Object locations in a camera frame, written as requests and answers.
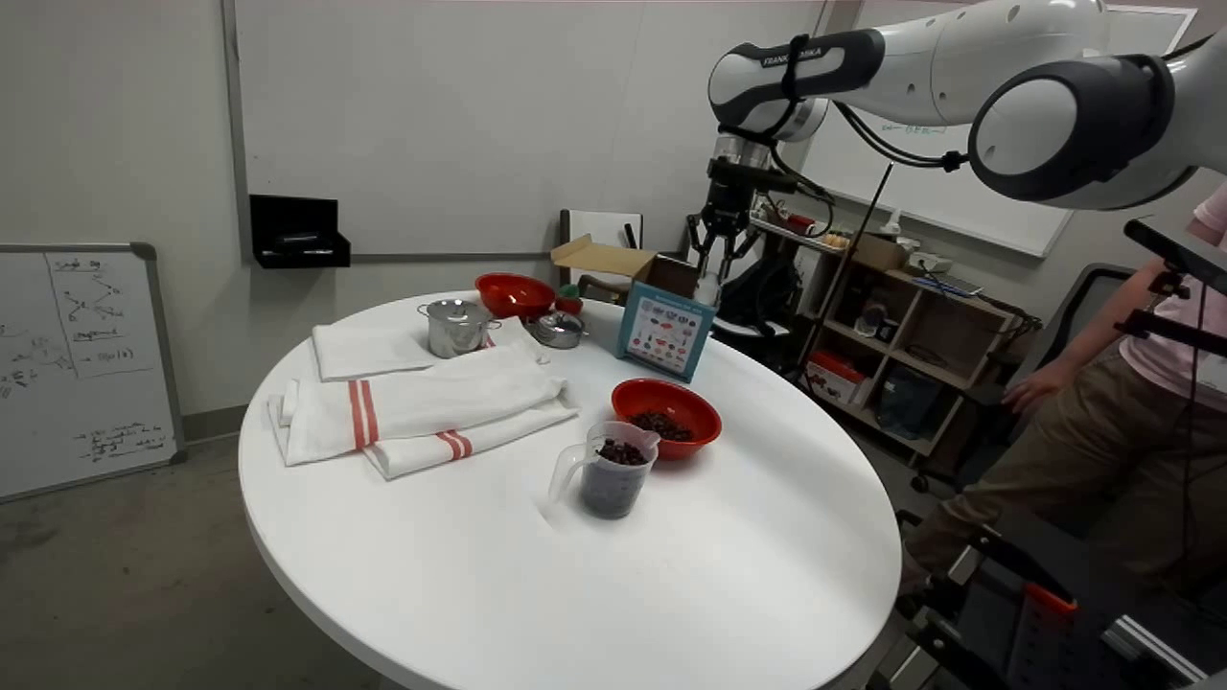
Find coffee beans pile in bowl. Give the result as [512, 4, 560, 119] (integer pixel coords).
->
[632, 410, 701, 446]

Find person in khaki trousers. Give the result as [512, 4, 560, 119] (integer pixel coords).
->
[912, 178, 1227, 607]

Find black case on wall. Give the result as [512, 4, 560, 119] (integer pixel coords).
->
[244, 192, 355, 271]

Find person's hand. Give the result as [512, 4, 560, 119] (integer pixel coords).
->
[999, 359, 1066, 419]

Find blue printed cardboard box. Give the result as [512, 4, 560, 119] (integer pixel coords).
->
[548, 233, 719, 383]

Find black breadboard cart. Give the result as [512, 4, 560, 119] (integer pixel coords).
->
[894, 509, 1227, 690]

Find red bowl with spoon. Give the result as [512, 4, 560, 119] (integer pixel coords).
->
[471, 271, 560, 322]

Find wooden storage shelf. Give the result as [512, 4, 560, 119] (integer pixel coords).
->
[753, 215, 1027, 468]

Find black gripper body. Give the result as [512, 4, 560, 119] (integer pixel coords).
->
[696, 153, 786, 239]

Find wall mounted whiteboard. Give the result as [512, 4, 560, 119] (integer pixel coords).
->
[800, 110, 1076, 265]

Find person's forearm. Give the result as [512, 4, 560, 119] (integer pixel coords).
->
[1040, 262, 1160, 383]

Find red bowl with coffee beans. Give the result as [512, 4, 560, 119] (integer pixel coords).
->
[604, 377, 727, 468]

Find framed whiteboard with drawings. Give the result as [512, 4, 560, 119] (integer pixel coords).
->
[0, 242, 184, 502]

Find white towel with red stripes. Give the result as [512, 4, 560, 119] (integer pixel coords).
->
[266, 339, 575, 468]
[360, 396, 584, 486]
[305, 316, 443, 387]

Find coffee beans in cup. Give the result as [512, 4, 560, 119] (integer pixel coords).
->
[588, 438, 653, 523]

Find small round metal tin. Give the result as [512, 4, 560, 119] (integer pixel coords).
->
[528, 307, 590, 354]

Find black camera stand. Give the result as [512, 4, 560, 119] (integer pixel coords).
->
[1121, 215, 1227, 369]

